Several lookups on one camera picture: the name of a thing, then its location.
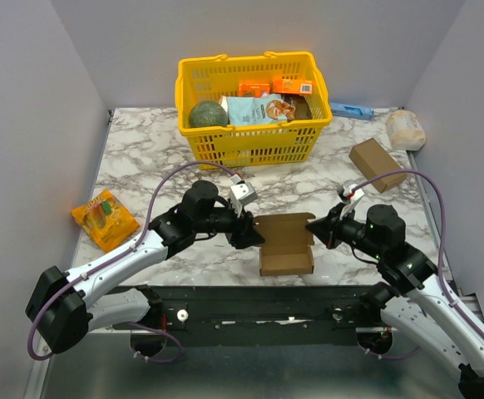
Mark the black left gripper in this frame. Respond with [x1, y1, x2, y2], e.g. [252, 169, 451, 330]
[195, 200, 266, 250]

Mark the brown cardboard box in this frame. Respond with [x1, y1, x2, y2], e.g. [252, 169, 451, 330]
[254, 212, 315, 277]
[349, 138, 407, 193]

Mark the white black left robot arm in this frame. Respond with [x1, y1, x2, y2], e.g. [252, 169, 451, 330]
[26, 175, 264, 360]

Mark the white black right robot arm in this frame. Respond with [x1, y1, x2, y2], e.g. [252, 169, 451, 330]
[305, 204, 484, 398]

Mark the folded brown cardboard box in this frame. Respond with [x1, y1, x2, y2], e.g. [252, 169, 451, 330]
[349, 138, 407, 193]

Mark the orange snack box right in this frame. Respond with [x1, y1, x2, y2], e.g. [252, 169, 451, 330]
[271, 78, 314, 95]

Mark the orange snack box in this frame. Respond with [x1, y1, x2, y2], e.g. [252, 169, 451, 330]
[238, 81, 270, 98]
[271, 78, 314, 95]

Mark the orange snack box left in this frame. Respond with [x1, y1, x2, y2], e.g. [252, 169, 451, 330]
[238, 81, 270, 98]

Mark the dark brown snack packet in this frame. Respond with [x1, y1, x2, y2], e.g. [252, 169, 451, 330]
[283, 94, 313, 121]

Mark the blue tissue packet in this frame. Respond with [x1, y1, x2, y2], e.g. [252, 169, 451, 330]
[329, 101, 374, 121]

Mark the beige wrapped bread bag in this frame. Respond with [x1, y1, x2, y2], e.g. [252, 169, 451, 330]
[386, 110, 426, 151]

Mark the yellow plastic shopping basket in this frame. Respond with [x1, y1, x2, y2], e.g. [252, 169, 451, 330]
[175, 52, 332, 167]

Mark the green round melon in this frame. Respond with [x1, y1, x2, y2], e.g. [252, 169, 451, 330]
[189, 101, 229, 128]

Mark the light blue snack bag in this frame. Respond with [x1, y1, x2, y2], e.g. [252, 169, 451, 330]
[226, 94, 294, 126]

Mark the orange gummy candy bag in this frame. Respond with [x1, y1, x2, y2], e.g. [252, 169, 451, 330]
[71, 190, 140, 253]

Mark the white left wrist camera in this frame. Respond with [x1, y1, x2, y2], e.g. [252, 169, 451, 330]
[230, 174, 258, 217]

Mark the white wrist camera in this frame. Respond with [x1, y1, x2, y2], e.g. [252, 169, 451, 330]
[230, 174, 258, 217]
[338, 180, 364, 219]

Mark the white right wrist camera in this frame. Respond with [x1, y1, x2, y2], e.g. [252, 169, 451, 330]
[338, 180, 364, 219]

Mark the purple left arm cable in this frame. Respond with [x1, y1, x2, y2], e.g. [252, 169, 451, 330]
[26, 160, 241, 362]

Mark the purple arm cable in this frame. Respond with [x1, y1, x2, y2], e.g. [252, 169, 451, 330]
[349, 169, 484, 358]
[26, 160, 241, 362]

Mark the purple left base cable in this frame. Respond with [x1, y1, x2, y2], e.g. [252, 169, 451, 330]
[129, 322, 185, 365]

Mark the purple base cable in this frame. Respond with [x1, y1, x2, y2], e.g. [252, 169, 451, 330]
[129, 322, 185, 365]
[364, 344, 422, 361]

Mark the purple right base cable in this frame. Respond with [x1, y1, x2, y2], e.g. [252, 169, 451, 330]
[364, 344, 422, 361]

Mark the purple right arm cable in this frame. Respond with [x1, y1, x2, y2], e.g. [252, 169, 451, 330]
[349, 169, 484, 358]

